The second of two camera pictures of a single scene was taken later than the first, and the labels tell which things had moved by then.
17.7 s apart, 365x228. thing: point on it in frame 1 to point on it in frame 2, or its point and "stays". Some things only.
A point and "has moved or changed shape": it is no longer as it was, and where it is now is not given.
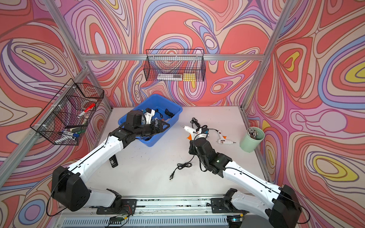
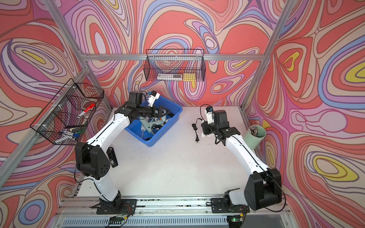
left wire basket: x=64 y=119 stays
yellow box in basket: x=189 y=77 stays
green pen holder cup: x=253 y=137 stays
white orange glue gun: x=222 y=139 has moved or changed shape
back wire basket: x=175 y=65 stays
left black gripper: x=154 y=131 to x=158 y=112
